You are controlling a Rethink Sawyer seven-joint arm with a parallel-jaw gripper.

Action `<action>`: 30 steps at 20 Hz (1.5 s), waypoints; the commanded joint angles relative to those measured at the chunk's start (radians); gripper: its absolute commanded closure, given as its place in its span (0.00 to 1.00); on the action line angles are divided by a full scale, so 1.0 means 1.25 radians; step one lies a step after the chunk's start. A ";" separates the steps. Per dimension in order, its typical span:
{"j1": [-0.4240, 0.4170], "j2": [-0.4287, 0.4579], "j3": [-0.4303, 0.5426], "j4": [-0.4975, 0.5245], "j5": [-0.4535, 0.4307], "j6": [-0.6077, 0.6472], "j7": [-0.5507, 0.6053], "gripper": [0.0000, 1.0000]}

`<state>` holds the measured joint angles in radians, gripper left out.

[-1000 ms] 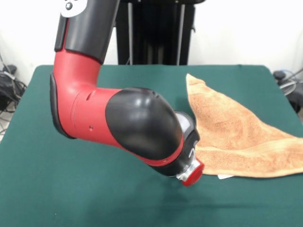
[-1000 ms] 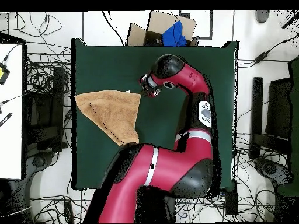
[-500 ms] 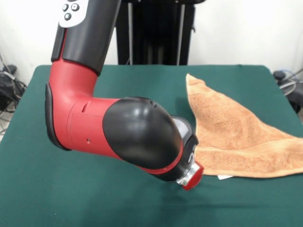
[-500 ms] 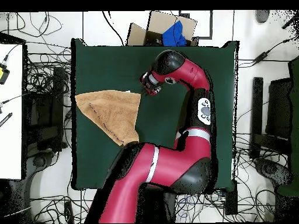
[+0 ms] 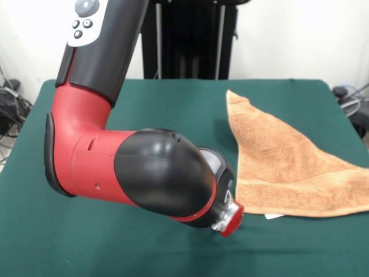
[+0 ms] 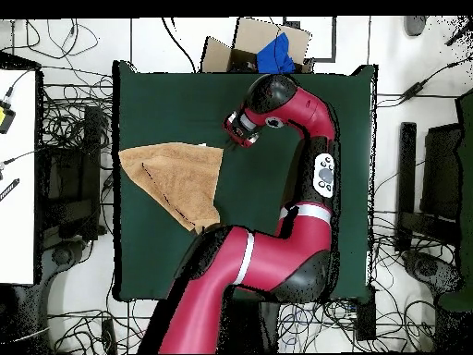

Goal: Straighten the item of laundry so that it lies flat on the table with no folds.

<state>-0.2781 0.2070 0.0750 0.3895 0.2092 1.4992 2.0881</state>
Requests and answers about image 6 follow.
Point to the orange terry towel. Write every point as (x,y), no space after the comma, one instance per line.
(177,177)

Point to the yellow emergency stop button box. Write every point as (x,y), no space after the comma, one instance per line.
(5,120)

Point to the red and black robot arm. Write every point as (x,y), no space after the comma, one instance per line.
(306,107)

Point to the dark green table cloth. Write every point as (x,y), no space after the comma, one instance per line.
(166,111)

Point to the blue garment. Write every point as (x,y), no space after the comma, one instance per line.
(275,55)

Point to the brown cardboard box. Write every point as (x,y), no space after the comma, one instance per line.
(247,35)

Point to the black framed white panel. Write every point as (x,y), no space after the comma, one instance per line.
(333,37)

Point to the black stand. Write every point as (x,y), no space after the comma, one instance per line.
(90,166)
(406,166)

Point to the grey oval object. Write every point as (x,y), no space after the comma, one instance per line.
(414,24)

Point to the black chair base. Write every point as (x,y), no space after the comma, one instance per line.
(425,268)

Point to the black striped bar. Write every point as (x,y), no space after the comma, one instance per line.
(9,189)

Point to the black power strip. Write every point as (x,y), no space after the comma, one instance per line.
(108,334)

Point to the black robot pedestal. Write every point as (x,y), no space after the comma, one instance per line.
(269,325)

